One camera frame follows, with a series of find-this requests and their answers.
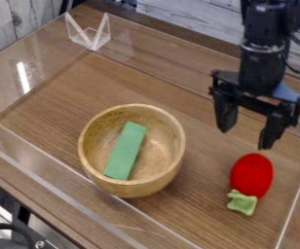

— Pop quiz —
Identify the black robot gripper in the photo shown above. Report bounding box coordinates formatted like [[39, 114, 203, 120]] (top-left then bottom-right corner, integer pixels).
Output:
[[207, 42, 300, 151]]

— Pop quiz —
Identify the red plush strawberry toy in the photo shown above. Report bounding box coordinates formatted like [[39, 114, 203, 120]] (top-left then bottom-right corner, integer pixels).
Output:
[[226, 153, 274, 216]]

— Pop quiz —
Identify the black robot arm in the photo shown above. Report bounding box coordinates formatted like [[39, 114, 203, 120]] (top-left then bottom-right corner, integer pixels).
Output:
[[208, 0, 300, 150]]

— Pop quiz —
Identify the round wooden bowl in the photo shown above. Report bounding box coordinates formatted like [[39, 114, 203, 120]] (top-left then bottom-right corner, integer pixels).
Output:
[[76, 103, 185, 198]]

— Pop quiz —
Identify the green rectangular block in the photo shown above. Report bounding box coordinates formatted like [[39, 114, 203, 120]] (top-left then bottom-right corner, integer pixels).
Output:
[[103, 122, 147, 180]]

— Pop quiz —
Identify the clear acrylic corner bracket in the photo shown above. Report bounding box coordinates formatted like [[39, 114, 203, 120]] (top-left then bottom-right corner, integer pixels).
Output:
[[64, 13, 111, 51]]

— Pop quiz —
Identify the black cable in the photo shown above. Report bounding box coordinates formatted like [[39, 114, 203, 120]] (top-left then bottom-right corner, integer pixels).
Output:
[[0, 222, 33, 249]]

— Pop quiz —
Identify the black table leg bracket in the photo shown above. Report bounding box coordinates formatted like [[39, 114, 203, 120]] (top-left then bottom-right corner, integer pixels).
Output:
[[12, 204, 59, 249]]

